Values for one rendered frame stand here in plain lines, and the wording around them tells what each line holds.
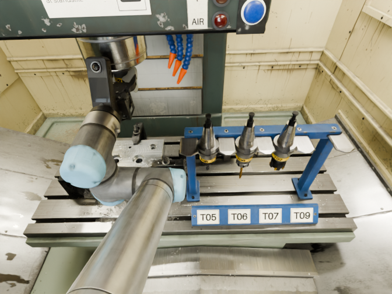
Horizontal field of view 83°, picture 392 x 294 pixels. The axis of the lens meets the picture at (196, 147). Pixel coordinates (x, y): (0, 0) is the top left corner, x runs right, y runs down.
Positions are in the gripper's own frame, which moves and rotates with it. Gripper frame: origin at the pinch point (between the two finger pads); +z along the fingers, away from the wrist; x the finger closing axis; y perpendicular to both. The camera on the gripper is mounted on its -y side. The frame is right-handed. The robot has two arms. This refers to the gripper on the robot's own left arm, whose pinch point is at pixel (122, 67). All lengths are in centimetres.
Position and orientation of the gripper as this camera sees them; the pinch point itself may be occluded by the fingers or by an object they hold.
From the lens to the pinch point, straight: 68.9
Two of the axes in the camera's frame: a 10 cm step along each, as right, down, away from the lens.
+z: 0.2, -7.5, 6.6
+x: 10.0, 0.0, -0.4
